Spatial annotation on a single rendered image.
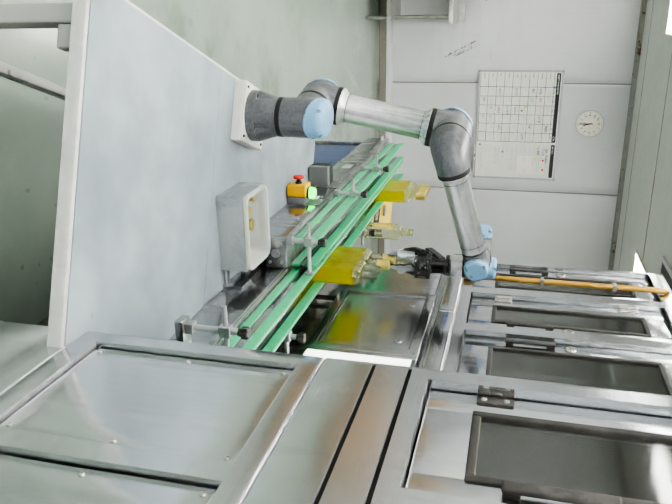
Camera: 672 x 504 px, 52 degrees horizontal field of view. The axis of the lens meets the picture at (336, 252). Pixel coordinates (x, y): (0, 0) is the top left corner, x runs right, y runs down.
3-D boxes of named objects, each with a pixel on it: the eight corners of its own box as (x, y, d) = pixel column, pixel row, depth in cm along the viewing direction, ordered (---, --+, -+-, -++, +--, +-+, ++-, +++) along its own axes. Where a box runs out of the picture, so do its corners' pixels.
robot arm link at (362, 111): (294, 87, 203) (475, 128, 196) (308, 71, 215) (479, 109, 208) (290, 124, 210) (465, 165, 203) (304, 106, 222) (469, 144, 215)
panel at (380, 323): (252, 435, 166) (390, 455, 157) (251, 424, 165) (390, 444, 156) (342, 294, 248) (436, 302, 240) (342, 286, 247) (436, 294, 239)
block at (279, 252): (265, 267, 215) (286, 269, 213) (263, 238, 212) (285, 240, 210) (269, 263, 218) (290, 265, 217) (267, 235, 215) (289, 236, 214)
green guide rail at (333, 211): (290, 244, 215) (314, 245, 213) (290, 241, 215) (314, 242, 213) (390, 144, 375) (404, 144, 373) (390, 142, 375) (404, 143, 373)
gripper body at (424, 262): (412, 257, 229) (448, 259, 226) (416, 249, 237) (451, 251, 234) (411, 278, 231) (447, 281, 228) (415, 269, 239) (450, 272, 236)
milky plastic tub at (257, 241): (222, 270, 198) (250, 273, 196) (217, 195, 190) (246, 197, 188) (244, 251, 214) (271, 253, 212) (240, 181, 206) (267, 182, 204)
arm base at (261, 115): (247, 83, 198) (279, 84, 195) (264, 97, 212) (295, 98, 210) (241, 135, 197) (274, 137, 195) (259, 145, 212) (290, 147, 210)
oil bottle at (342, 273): (298, 280, 228) (360, 286, 223) (297, 265, 226) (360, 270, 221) (303, 275, 233) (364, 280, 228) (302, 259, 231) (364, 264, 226)
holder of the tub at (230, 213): (222, 287, 200) (247, 289, 198) (215, 196, 191) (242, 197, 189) (244, 267, 216) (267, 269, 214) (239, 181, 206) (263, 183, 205)
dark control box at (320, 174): (307, 185, 276) (328, 186, 274) (307, 166, 274) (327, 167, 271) (313, 181, 284) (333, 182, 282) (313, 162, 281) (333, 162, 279)
